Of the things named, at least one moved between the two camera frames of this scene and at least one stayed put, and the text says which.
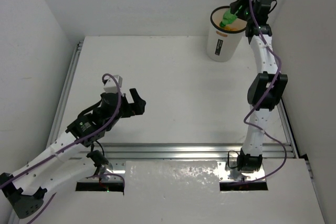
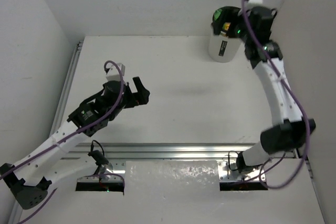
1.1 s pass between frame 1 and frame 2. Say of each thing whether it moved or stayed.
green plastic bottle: moved
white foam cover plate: stayed
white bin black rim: stayed
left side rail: stayed
